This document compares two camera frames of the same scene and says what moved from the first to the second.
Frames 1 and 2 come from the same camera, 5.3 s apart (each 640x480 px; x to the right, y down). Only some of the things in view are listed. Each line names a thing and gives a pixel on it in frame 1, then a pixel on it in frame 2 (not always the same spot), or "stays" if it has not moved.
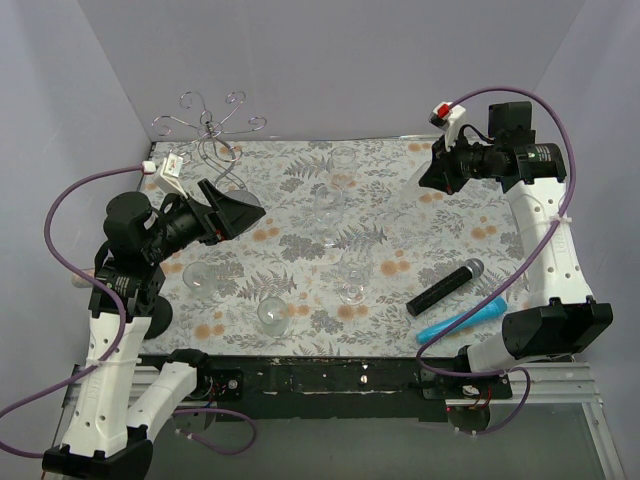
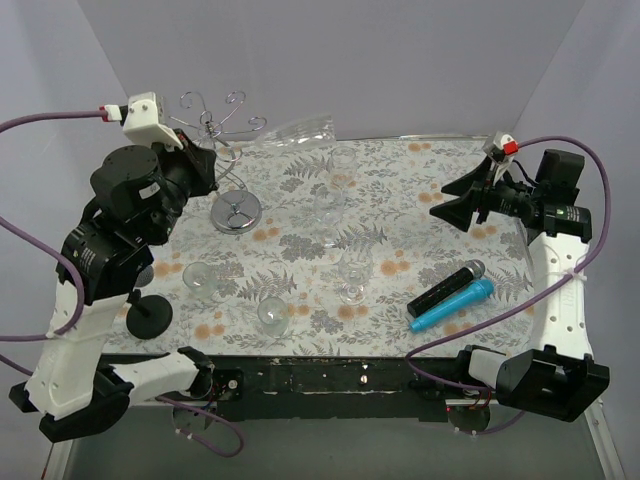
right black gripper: (447, 163) to (481, 195)
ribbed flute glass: (409, 190) to (319, 130)
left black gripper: (209, 214) to (189, 163)
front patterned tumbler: (273, 316) stays
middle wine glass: (328, 203) stays
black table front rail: (337, 388) stays
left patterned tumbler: (200, 280) stays
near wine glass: (356, 267) stays
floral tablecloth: (354, 257) stays
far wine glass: (343, 166) stays
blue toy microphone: (496, 306) to (477, 290)
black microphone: (472, 270) stays
